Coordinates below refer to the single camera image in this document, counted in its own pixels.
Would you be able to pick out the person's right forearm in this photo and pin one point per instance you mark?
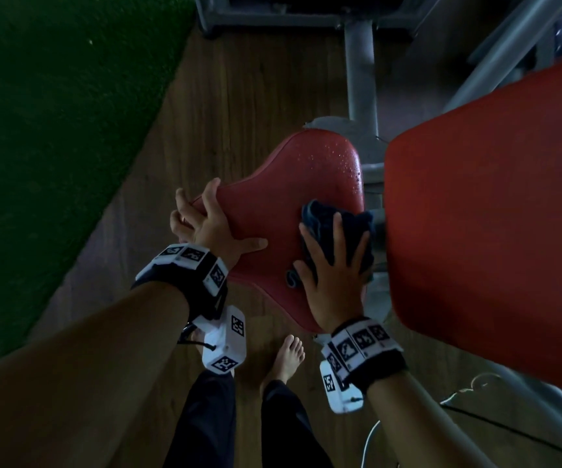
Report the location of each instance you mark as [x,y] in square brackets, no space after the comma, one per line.
[417,424]

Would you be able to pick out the marker wristband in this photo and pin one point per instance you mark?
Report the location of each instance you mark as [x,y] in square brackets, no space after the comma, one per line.
[378,370]
[183,282]

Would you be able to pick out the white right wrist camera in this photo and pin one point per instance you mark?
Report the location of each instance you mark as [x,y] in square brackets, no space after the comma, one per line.
[339,399]

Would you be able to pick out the blue cleaning cloth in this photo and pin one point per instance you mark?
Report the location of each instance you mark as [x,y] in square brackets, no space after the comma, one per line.
[320,219]

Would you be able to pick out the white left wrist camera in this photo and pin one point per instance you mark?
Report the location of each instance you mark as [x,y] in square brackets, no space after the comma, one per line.
[227,346]

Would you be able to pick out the person's left forearm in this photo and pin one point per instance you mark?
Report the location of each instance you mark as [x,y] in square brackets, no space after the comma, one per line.
[66,385]

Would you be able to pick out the person's right hand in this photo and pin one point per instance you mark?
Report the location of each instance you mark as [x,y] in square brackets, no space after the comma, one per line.
[339,292]

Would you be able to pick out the person's dark trousers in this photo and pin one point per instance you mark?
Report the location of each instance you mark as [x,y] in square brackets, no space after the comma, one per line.
[203,424]

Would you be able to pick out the large red backrest pad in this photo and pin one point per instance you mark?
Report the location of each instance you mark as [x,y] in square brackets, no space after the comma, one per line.
[495,214]

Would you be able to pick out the person's right foot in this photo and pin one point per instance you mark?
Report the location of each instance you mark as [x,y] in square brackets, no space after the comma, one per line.
[285,360]

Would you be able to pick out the right marker wristband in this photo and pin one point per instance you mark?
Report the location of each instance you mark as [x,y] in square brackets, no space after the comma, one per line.
[378,370]

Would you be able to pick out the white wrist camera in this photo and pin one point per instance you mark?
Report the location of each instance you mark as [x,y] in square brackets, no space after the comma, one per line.
[227,346]
[339,399]

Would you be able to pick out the red saddle-shaped seat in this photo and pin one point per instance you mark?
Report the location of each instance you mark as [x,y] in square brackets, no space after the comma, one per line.
[285,190]

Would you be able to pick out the green turf mat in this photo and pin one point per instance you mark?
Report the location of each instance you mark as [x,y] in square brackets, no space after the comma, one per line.
[56,141]

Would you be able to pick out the person's left hand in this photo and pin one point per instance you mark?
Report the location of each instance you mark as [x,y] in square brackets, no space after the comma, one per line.
[212,229]

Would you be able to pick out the left marker wristband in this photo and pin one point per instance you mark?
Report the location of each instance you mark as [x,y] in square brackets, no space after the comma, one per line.
[183,282]

